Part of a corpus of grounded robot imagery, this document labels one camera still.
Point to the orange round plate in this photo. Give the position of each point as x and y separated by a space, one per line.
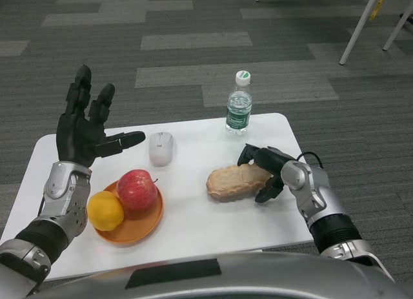
145 226

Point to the white computer mouse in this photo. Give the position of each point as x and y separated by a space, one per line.
160 149

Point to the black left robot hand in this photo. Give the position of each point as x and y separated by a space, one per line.
77 137

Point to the red apple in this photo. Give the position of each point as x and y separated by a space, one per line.
137 189

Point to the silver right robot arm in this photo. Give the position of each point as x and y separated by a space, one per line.
309 182

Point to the ridged brown bread loaf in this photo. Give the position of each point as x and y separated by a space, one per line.
232 182

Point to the yellow tape strip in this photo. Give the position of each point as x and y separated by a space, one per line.
379 3

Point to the clear water bottle green label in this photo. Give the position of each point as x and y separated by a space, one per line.
238 108

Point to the yellow lemon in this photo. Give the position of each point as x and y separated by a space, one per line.
104 212

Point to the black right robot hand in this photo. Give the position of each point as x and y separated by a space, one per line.
269 160

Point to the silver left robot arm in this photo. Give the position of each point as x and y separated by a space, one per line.
61 199

